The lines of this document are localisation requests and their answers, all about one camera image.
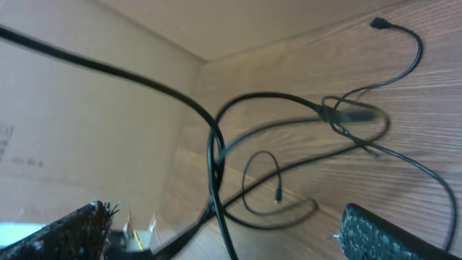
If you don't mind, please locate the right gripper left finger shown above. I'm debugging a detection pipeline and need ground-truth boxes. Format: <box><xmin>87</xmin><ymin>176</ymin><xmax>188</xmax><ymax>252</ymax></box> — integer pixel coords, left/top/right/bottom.
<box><xmin>1</xmin><ymin>200</ymin><xmax>118</xmax><ymax>260</ymax></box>

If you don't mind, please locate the black USB cable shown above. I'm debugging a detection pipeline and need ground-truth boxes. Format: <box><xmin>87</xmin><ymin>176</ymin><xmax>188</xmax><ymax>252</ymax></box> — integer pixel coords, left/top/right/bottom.
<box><xmin>0</xmin><ymin>17</ymin><xmax>424</xmax><ymax>260</ymax></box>

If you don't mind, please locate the thin black cable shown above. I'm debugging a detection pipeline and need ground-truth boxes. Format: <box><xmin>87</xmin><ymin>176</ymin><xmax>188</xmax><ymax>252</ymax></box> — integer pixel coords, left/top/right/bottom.
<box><xmin>240</xmin><ymin>93</ymin><xmax>458</xmax><ymax>254</ymax></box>

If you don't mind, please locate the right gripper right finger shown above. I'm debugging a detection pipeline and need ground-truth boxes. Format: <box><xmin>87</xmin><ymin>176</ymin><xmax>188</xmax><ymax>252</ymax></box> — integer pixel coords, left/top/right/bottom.
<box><xmin>334</xmin><ymin>203</ymin><xmax>458</xmax><ymax>260</ymax></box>

